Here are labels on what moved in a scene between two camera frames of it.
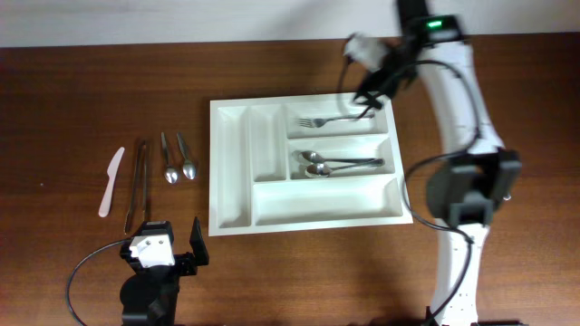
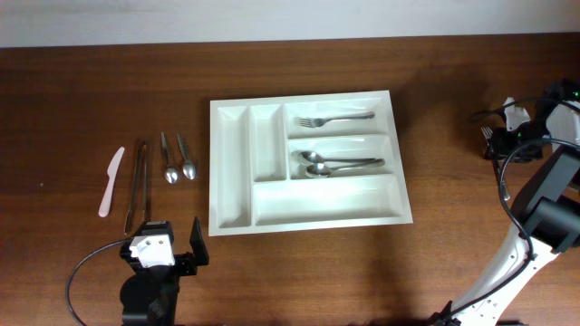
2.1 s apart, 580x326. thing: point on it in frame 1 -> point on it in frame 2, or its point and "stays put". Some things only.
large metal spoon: [321, 170] stays put
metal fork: [319, 122] stays put
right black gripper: [374, 91] -> [498, 145]
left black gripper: [182, 263] stays put
